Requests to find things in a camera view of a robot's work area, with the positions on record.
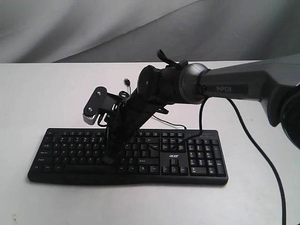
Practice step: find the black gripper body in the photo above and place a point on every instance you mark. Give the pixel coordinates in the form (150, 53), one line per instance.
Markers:
(130, 115)

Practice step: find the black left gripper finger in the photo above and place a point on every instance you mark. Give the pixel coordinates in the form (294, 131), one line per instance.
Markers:
(109, 157)

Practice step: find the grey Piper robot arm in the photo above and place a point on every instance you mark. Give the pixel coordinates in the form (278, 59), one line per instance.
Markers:
(275, 83)

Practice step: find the black Acer keyboard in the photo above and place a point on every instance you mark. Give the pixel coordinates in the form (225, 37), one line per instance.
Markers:
(75, 156)

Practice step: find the grey fabric backdrop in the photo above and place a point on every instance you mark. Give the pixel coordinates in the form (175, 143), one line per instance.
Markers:
(46, 31)

